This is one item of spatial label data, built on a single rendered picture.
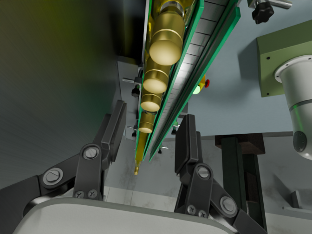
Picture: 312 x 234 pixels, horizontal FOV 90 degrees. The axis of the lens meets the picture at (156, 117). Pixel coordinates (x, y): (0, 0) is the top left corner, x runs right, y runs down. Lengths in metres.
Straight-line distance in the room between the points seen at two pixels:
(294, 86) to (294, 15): 0.21
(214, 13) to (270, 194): 3.27
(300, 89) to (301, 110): 0.07
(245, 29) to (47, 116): 0.63
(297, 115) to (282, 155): 3.05
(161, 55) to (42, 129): 0.16
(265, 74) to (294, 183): 2.96
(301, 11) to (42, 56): 0.67
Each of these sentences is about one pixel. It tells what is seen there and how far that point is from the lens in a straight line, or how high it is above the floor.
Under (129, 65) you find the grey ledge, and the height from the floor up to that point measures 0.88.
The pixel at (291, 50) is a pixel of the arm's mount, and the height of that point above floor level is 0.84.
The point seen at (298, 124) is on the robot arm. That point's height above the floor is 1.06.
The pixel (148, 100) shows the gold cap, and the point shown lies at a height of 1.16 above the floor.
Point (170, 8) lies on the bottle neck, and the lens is 0.21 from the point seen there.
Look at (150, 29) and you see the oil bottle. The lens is 0.26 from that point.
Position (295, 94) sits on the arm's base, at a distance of 0.64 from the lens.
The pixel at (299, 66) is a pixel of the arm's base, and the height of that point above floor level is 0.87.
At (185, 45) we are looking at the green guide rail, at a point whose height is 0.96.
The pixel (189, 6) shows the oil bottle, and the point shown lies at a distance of 0.23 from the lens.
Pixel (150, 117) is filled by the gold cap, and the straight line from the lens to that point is 0.37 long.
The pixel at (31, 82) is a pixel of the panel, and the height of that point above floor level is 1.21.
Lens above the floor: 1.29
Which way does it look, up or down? 26 degrees down
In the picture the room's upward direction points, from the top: 171 degrees counter-clockwise
